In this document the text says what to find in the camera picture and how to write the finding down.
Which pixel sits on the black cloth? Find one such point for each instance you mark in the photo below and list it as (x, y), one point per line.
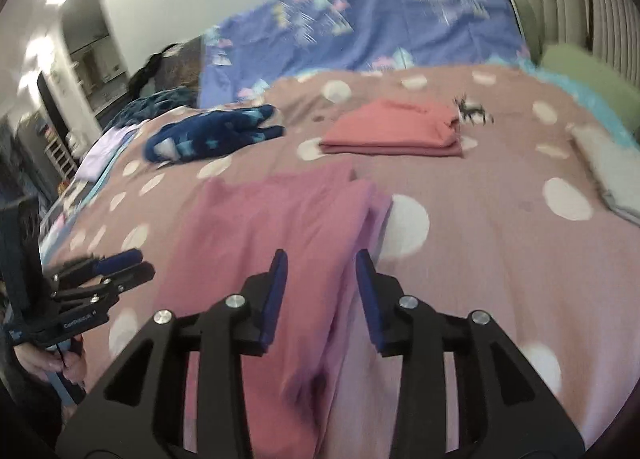
(150, 69)

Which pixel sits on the green pillow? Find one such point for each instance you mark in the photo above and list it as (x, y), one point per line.
(590, 74)

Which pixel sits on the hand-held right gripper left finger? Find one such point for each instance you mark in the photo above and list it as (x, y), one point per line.
(275, 289)

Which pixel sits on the lavender cloth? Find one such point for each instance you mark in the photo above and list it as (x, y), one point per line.
(105, 154)

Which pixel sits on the dark brown pillow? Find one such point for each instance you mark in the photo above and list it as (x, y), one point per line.
(187, 64)

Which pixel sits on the navy star print garment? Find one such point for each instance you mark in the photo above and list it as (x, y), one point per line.
(210, 134)

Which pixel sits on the purple printed bed sheet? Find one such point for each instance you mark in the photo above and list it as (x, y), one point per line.
(380, 29)

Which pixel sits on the grey folded cloth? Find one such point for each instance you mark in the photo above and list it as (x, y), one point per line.
(615, 169)

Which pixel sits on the person's left hand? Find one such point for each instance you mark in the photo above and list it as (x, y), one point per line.
(37, 359)

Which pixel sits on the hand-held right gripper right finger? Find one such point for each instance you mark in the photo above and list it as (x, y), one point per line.
(370, 299)

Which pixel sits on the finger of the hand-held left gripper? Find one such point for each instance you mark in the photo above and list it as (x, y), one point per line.
(120, 259)
(135, 275)

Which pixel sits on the teal knit blanket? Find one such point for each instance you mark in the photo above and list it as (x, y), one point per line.
(160, 101)

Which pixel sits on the salmon garment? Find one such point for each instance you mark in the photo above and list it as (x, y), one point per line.
(390, 126)

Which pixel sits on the pink garment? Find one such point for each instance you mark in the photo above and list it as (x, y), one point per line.
(260, 219)

